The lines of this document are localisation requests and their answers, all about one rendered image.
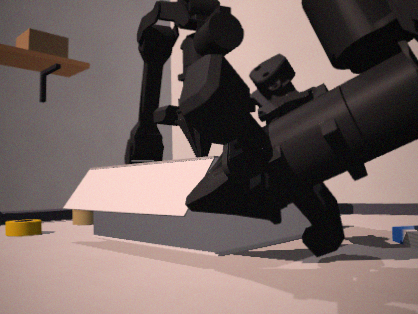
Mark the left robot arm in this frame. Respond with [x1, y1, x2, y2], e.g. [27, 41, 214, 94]
[124, 0, 244, 164]

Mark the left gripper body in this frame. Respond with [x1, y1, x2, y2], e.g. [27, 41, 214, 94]
[154, 65, 256, 126]

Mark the yellow roll of tape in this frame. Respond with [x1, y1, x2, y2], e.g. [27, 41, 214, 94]
[6, 220, 42, 236]

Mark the white cardboard box with lid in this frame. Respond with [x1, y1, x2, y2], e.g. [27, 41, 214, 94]
[63, 156, 311, 256]

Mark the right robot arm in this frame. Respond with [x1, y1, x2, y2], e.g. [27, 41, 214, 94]
[249, 0, 418, 157]

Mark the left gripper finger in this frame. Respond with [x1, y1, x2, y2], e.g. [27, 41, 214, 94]
[175, 119, 199, 157]
[193, 127, 212, 157]

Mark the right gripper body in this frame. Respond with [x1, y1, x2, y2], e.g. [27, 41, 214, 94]
[178, 54, 377, 257]

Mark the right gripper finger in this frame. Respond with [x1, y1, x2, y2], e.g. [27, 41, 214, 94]
[189, 173, 282, 224]
[185, 143, 250, 208]

